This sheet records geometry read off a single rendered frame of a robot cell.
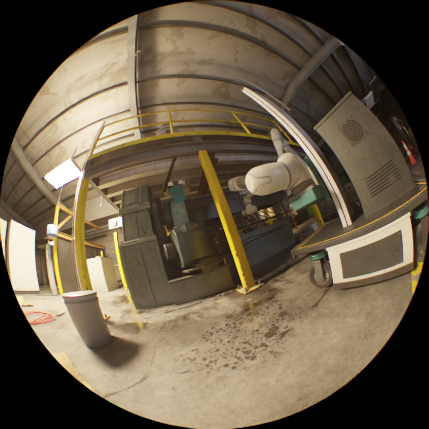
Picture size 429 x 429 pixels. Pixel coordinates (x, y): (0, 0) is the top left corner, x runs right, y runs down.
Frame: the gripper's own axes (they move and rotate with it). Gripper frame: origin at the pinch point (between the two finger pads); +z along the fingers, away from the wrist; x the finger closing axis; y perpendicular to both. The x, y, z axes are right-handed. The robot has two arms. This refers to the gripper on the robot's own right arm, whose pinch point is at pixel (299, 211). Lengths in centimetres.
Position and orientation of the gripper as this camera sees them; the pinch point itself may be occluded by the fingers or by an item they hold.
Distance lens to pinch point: 125.3
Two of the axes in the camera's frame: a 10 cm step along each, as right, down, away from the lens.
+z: 3.0, 9.1, -2.7
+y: 3.4, -3.7, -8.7
